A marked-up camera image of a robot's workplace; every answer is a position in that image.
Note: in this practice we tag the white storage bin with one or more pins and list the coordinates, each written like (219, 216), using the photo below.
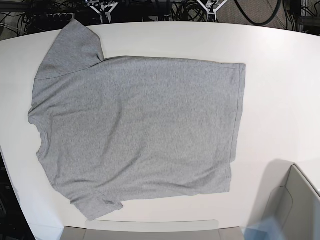
(296, 207)

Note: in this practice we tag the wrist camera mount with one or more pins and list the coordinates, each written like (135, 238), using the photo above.
(103, 8)
(211, 7)

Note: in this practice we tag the grey T-shirt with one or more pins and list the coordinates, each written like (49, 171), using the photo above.
(133, 128)

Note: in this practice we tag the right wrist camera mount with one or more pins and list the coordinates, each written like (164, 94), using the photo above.
(103, 8)

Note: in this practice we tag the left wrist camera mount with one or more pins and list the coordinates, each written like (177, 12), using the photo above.
(211, 7)

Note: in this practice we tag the black power strip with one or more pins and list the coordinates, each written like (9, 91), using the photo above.
(56, 18)

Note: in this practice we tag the blue translucent object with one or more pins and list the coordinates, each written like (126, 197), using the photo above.
(267, 229)

